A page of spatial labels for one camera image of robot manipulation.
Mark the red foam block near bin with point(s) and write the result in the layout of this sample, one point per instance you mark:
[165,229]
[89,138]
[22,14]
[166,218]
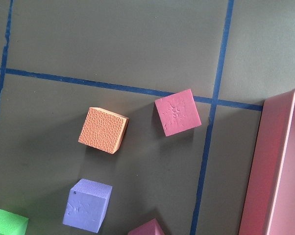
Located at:
[178,112]

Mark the orange foam block right side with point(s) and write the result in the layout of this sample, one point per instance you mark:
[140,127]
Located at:
[103,130]

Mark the purple foam block right side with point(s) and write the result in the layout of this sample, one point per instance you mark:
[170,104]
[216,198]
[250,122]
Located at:
[87,205]

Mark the red foam block far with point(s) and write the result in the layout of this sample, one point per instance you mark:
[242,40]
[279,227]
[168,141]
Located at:
[150,228]

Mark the pink plastic bin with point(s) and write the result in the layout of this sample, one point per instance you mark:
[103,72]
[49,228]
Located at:
[269,207]

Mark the green foam block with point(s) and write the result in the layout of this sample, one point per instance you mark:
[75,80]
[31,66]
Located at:
[12,224]

